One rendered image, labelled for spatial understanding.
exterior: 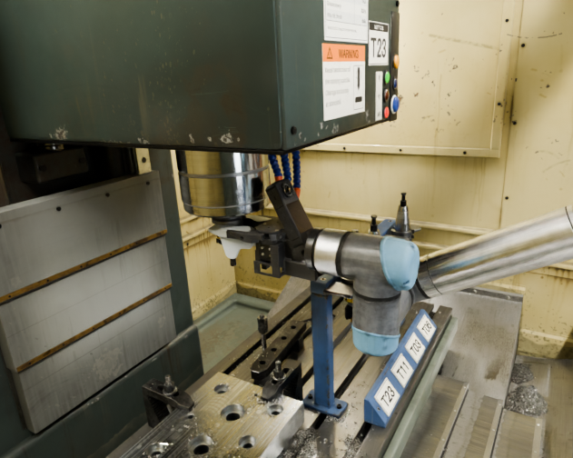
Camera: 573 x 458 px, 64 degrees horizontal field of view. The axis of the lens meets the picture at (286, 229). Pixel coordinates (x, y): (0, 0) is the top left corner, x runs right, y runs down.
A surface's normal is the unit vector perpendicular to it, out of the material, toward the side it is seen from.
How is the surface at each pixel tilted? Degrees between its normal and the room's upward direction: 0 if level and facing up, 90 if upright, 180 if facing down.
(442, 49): 90
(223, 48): 90
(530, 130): 91
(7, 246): 90
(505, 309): 24
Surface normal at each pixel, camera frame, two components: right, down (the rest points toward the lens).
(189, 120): -0.51, 0.30
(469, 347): -0.25, -0.74
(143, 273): 0.86, 0.11
